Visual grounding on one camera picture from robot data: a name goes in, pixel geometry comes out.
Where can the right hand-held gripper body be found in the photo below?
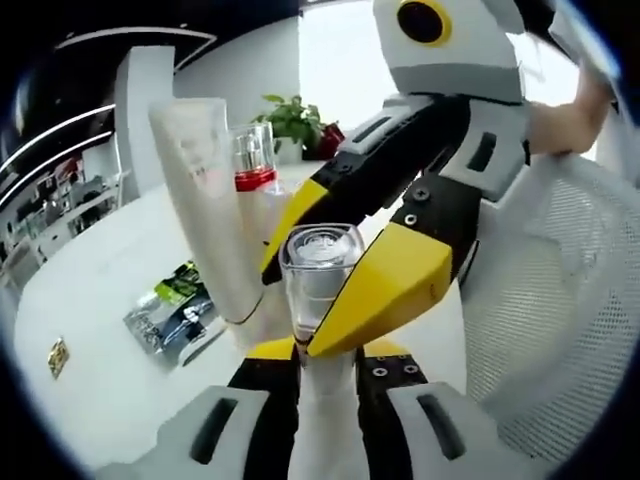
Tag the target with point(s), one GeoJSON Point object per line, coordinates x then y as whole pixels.
{"type": "Point", "coordinates": [465, 65]}

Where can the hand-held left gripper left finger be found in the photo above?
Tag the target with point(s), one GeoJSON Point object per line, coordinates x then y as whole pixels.
{"type": "Point", "coordinates": [270, 420]}

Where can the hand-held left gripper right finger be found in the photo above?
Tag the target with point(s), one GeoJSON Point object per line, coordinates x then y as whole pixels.
{"type": "Point", "coordinates": [390, 420]}

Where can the white skincare bottle red label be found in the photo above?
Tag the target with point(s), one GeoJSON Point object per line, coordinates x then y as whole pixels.
{"type": "Point", "coordinates": [320, 280]}

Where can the silver skincare sachet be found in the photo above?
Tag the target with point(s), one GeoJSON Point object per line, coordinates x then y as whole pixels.
{"type": "Point", "coordinates": [210, 345]}

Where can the green black skincare sachet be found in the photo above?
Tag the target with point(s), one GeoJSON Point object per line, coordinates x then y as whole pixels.
{"type": "Point", "coordinates": [170, 310]}

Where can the large white skincare tube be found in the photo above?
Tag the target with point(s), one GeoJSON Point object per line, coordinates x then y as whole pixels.
{"type": "Point", "coordinates": [200, 210]}

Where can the gold foil skincare sachet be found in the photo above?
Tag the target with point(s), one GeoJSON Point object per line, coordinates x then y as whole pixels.
{"type": "Point", "coordinates": [58, 357]}

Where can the green potted plant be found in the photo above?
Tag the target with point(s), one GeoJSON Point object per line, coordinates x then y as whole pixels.
{"type": "Point", "coordinates": [295, 120]}

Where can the white mesh basket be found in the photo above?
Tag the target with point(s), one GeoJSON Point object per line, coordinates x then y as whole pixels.
{"type": "Point", "coordinates": [550, 300]}

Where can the row of white workbenches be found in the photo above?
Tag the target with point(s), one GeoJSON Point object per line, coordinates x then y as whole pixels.
{"type": "Point", "coordinates": [90, 200]}

